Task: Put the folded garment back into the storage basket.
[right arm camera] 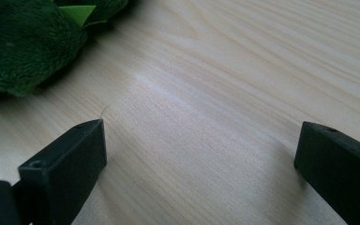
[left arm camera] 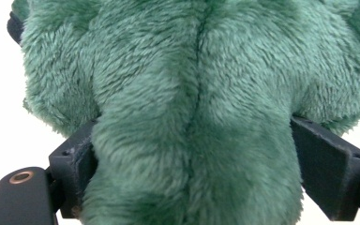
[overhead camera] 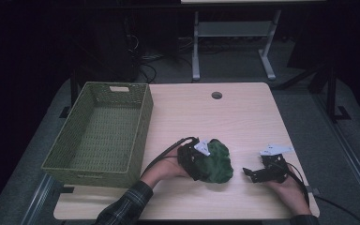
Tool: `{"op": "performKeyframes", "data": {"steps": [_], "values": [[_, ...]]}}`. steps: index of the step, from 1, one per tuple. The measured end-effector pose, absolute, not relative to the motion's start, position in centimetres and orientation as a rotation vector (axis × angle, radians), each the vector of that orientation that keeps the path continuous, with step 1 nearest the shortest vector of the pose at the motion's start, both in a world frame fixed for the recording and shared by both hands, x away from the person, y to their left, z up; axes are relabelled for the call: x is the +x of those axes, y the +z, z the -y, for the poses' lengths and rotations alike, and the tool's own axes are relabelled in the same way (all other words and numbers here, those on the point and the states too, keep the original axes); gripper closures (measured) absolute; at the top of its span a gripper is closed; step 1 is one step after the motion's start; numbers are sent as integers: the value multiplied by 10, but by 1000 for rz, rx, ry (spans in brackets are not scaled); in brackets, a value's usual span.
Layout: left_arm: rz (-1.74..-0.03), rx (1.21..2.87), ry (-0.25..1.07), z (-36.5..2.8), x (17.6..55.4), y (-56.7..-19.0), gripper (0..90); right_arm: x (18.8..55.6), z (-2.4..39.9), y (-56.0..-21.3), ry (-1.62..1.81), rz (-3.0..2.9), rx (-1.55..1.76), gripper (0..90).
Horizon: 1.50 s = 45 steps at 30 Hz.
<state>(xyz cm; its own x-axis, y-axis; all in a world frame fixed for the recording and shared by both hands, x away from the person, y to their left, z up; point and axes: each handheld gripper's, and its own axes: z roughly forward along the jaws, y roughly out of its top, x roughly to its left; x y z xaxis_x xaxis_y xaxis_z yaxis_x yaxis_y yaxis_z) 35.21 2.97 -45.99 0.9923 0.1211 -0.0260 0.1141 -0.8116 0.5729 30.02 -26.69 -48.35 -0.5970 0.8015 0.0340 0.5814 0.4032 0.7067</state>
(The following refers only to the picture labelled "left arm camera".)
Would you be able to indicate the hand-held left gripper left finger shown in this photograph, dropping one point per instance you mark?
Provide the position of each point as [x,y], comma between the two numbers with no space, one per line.
[73,162]

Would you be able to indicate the green fuzzy cloth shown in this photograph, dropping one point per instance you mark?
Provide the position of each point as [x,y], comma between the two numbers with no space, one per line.
[184,93]

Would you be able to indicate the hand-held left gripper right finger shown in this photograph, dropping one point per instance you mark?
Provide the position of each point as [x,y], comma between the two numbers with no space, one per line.
[331,168]

